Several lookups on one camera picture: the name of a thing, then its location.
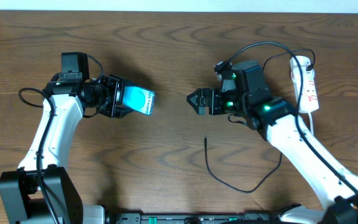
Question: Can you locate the blue screen smartphone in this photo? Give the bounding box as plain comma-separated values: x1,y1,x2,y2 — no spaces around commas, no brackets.
122,86,155,116

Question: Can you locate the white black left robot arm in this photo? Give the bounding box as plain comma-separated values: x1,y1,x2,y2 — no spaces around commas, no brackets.
0,73,141,223

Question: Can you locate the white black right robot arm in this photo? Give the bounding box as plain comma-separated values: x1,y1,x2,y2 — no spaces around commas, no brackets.
186,60,358,223

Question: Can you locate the white charger adapter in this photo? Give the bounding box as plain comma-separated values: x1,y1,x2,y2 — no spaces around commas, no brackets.
301,66,315,82

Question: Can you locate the white power strip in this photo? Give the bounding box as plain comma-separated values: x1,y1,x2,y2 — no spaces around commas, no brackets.
290,56,319,113

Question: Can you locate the black charging cable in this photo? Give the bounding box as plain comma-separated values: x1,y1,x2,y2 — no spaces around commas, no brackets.
204,49,316,194

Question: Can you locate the white power strip cord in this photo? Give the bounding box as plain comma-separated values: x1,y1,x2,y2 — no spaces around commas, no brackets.
308,112,315,136

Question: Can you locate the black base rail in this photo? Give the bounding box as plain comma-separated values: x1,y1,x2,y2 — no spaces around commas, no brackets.
105,213,285,224

